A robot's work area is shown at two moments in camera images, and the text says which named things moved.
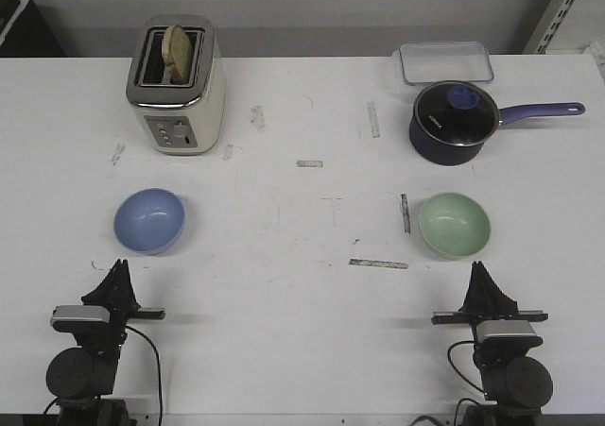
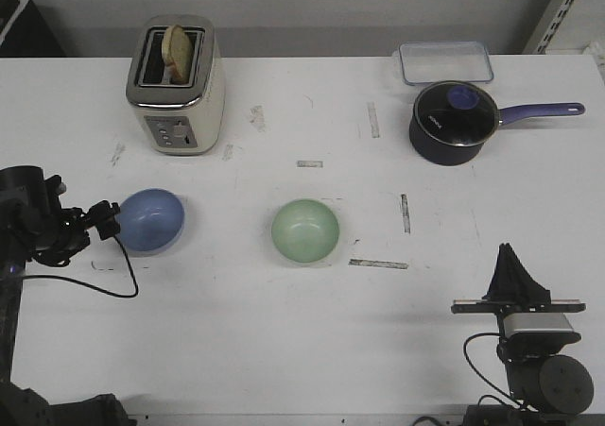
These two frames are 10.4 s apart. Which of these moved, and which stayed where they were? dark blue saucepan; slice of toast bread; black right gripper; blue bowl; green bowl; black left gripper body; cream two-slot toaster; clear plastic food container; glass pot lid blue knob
Moved: green bowl; black right gripper; black left gripper body
Stayed: slice of toast bread; glass pot lid blue knob; dark blue saucepan; blue bowl; clear plastic food container; cream two-slot toaster
